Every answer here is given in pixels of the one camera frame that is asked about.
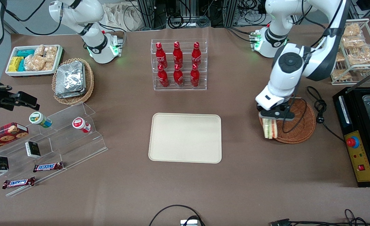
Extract clear acrylic tiered stand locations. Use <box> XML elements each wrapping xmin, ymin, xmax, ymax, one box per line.
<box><xmin>0</xmin><ymin>102</ymin><xmax>108</xmax><ymax>197</ymax></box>

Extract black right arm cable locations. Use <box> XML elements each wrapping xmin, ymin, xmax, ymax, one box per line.
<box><xmin>4</xmin><ymin>0</ymin><xmax>63</xmax><ymax>35</ymax></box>

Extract green lid jar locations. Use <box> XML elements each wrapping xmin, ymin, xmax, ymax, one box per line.
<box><xmin>29</xmin><ymin>111</ymin><xmax>52</xmax><ymax>128</ymax></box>

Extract white rectangular snack bin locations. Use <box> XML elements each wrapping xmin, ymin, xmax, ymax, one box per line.
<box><xmin>5</xmin><ymin>44</ymin><xmax>64</xmax><ymax>77</ymax></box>

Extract triangle sandwich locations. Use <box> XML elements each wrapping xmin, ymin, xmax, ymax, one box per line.
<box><xmin>262</xmin><ymin>118</ymin><xmax>278</xmax><ymax>139</ymax></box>

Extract red lid jar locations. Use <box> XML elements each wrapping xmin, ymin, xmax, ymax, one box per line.
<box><xmin>72</xmin><ymin>117</ymin><xmax>92</xmax><ymax>133</ymax></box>

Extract light oval wicker basket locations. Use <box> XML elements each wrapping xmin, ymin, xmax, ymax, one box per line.
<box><xmin>52</xmin><ymin>58</ymin><xmax>94</xmax><ymax>105</ymax></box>

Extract Snickers chocolate bar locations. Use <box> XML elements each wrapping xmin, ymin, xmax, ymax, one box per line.
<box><xmin>2</xmin><ymin>177</ymin><xmax>35</xmax><ymax>189</ymax></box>
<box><xmin>33</xmin><ymin>162</ymin><xmax>64</xmax><ymax>173</ymax></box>

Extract brown round wicker basket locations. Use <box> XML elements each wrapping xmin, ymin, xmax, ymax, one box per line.
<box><xmin>259</xmin><ymin>95</ymin><xmax>316</xmax><ymax>144</ymax></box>

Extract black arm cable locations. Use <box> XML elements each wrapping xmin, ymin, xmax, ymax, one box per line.
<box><xmin>4</xmin><ymin>0</ymin><xmax>63</xmax><ymax>35</ymax></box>
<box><xmin>282</xmin><ymin>72</ymin><xmax>308</xmax><ymax>134</ymax></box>

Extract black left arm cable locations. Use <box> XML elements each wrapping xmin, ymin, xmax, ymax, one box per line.
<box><xmin>282</xmin><ymin>72</ymin><xmax>308</xmax><ymax>134</ymax></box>

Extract foil wrapped packet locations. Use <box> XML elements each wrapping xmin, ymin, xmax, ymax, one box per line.
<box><xmin>55</xmin><ymin>89</ymin><xmax>86</xmax><ymax>99</ymax></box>

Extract black cable loop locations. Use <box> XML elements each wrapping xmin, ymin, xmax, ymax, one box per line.
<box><xmin>149</xmin><ymin>205</ymin><xmax>206</xmax><ymax>226</ymax></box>

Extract red tartan cookie box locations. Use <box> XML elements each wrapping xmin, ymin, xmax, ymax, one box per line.
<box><xmin>0</xmin><ymin>122</ymin><xmax>29</xmax><ymax>153</ymax></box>

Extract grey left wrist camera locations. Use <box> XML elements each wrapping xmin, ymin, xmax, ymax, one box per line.
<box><xmin>262</xmin><ymin>108</ymin><xmax>296</xmax><ymax>122</ymax></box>

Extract black cable with connector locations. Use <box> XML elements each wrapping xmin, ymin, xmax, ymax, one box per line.
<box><xmin>269</xmin><ymin>209</ymin><xmax>370</xmax><ymax>226</ymax></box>

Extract white wire rack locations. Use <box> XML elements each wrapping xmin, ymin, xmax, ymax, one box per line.
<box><xmin>330</xmin><ymin>18</ymin><xmax>370</xmax><ymax>86</ymax></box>

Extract black power cable with plug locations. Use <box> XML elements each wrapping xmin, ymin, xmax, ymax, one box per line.
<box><xmin>306</xmin><ymin>86</ymin><xmax>345</xmax><ymax>142</ymax></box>

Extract white cloth bag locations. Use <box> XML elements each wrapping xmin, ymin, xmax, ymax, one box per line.
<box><xmin>103</xmin><ymin>3</ymin><xmax>145</xmax><ymax>32</ymax></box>

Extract black appliance with yellow panel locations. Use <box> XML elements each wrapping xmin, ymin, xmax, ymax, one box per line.
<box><xmin>332</xmin><ymin>86</ymin><xmax>370</xmax><ymax>188</ymax></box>

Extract clear acrylic bottle rack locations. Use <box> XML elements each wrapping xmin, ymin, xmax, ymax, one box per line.
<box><xmin>151</xmin><ymin>39</ymin><xmax>208</xmax><ymax>91</ymax></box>

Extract red cola bottle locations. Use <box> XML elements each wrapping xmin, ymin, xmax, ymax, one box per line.
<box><xmin>157</xmin><ymin>64</ymin><xmax>169</xmax><ymax>88</ymax></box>
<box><xmin>156</xmin><ymin>42</ymin><xmax>168</xmax><ymax>69</ymax></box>
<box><xmin>173</xmin><ymin>64</ymin><xmax>184</xmax><ymax>87</ymax></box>
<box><xmin>190</xmin><ymin>64</ymin><xmax>200</xmax><ymax>87</ymax></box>
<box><xmin>173</xmin><ymin>41</ymin><xmax>183</xmax><ymax>68</ymax></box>
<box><xmin>192</xmin><ymin>42</ymin><xmax>202</xmax><ymax>67</ymax></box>

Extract yellow snack packet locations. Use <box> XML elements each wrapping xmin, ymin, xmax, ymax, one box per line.
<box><xmin>8</xmin><ymin>56</ymin><xmax>24</xmax><ymax>72</ymax></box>

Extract aluminium frame post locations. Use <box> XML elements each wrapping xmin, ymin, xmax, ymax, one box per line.
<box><xmin>138</xmin><ymin>0</ymin><xmax>156</xmax><ymax>30</ymax></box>
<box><xmin>224</xmin><ymin>0</ymin><xmax>237</xmax><ymax>27</ymax></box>

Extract beige plastic tray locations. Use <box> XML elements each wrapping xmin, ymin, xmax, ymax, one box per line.
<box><xmin>148</xmin><ymin>113</ymin><xmax>222</xmax><ymax>164</ymax></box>

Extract stacked foil containers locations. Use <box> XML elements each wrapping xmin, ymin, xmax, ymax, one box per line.
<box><xmin>55</xmin><ymin>61</ymin><xmax>85</xmax><ymax>94</ymax></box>

